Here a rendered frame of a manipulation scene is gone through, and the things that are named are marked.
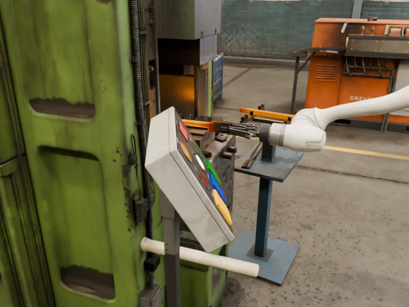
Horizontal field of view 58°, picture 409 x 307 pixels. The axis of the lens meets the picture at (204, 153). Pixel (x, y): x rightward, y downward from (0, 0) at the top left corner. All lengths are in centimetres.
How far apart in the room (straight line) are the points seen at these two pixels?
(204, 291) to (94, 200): 69
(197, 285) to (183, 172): 106
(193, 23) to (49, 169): 77
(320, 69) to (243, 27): 455
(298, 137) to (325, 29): 354
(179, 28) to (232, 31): 800
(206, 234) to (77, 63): 73
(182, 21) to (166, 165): 66
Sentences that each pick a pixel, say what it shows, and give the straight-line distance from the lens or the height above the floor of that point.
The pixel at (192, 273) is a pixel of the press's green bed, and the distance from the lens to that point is 177.
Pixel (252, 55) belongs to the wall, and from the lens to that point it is 924.
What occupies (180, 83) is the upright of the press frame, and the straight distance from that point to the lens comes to 181.
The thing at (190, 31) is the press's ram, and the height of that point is 139.
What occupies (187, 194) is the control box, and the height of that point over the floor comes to 109.
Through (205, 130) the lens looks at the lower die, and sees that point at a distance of 153.
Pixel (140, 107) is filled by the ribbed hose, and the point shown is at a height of 116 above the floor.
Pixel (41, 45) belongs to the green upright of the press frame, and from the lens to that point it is 139.
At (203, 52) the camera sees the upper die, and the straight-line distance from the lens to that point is 140.
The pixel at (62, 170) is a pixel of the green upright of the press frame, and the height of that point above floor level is 89.
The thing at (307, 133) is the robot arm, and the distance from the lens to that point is 144.
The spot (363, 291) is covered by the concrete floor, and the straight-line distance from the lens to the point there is 236.
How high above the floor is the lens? 150
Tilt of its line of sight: 23 degrees down
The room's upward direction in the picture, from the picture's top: 1 degrees clockwise
